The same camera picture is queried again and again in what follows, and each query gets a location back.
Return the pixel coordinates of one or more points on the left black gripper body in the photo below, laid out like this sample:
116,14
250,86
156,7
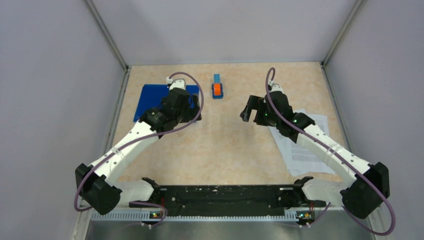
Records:
189,114

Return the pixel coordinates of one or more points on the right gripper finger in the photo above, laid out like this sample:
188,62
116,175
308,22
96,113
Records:
246,113
255,102

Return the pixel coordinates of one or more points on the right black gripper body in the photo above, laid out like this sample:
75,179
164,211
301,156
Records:
268,118

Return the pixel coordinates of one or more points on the blue file folder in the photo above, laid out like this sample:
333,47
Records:
151,97

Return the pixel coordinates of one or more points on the white printed paper stack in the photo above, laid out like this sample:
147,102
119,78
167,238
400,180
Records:
298,160

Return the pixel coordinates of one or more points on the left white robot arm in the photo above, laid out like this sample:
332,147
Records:
97,183

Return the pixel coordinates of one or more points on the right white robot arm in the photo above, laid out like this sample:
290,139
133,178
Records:
363,187

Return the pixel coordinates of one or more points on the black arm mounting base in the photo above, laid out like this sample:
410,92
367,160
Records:
231,200

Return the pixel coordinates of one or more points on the blue orange tape dispenser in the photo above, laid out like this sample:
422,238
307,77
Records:
217,87

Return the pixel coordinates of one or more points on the white slotted cable duct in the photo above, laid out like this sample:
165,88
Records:
147,216

